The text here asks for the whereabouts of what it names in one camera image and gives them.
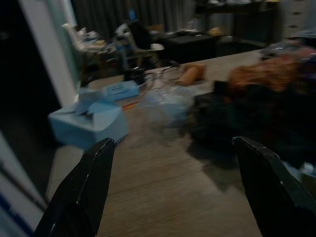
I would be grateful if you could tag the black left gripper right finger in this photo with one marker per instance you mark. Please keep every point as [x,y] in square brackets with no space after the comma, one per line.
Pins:
[274,192]

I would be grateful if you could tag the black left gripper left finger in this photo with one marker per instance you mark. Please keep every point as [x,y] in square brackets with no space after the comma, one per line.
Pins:
[81,192]

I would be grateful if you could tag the light blue tissue box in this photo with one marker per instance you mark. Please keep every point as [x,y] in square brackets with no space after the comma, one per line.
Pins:
[98,123]

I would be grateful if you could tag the black plastic bag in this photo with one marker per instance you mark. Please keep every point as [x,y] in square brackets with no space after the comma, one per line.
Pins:
[249,116]

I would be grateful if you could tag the flat blue packet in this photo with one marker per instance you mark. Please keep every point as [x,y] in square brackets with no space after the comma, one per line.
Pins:
[121,90]

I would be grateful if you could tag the orange crumpled wrapper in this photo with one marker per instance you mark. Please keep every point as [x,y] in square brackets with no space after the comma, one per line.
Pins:
[266,74]

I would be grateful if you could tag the clear plastic bag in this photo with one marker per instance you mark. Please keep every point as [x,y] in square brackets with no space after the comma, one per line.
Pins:
[166,108]

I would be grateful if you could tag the brown paper roll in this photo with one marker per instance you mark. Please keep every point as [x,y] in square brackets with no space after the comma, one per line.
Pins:
[192,73]

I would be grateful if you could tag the cluttered side table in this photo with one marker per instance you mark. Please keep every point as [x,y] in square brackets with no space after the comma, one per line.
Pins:
[96,47]

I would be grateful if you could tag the black office chair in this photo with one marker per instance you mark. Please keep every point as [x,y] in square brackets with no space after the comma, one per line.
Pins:
[143,39]

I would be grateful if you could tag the black low cabinet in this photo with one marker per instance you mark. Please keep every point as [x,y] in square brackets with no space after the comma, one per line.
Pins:
[190,47]

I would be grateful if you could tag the dark shelf unit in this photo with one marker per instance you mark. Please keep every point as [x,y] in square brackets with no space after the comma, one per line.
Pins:
[237,19]

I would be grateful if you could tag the dark grey curtain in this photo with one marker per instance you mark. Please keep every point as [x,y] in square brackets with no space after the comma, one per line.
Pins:
[123,14]

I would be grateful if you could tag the white door frame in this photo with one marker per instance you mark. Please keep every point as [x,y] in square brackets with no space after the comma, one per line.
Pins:
[47,47]

